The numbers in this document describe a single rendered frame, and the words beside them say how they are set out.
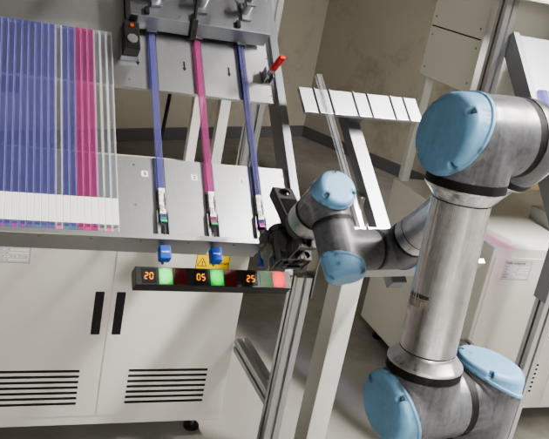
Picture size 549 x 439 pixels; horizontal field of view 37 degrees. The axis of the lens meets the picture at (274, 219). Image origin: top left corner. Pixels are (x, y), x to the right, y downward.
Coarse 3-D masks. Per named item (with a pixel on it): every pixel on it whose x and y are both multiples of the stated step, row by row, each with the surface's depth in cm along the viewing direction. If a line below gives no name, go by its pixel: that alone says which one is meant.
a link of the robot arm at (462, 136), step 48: (480, 96) 110; (432, 144) 112; (480, 144) 107; (528, 144) 112; (432, 192) 116; (480, 192) 111; (432, 240) 116; (480, 240) 116; (432, 288) 117; (432, 336) 118; (384, 384) 121; (432, 384) 119; (384, 432) 122; (432, 432) 121
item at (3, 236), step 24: (0, 240) 159; (24, 240) 160; (48, 240) 161; (72, 240) 163; (96, 240) 164; (120, 240) 165; (144, 240) 167; (168, 240) 168; (192, 240) 169; (216, 240) 171; (240, 240) 173
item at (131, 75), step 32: (0, 0) 180; (32, 0) 184; (64, 0) 187; (96, 0) 190; (160, 32) 193; (128, 64) 185; (160, 64) 189; (192, 64) 192; (224, 64) 195; (256, 64) 199; (192, 96) 189; (224, 96) 191; (256, 96) 195
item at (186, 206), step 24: (120, 168) 173; (144, 168) 175; (168, 168) 177; (192, 168) 179; (216, 168) 182; (240, 168) 184; (264, 168) 186; (120, 192) 170; (144, 192) 172; (168, 192) 175; (192, 192) 177; (216, 192) 179; (240, 192) 181; (264, 192) 184; (120, 216) 168; (144, 216) 170; (168, 216) 171; (192, 216) 174; (216, 216) 176; (240, 216) 178; (264, 216) 180
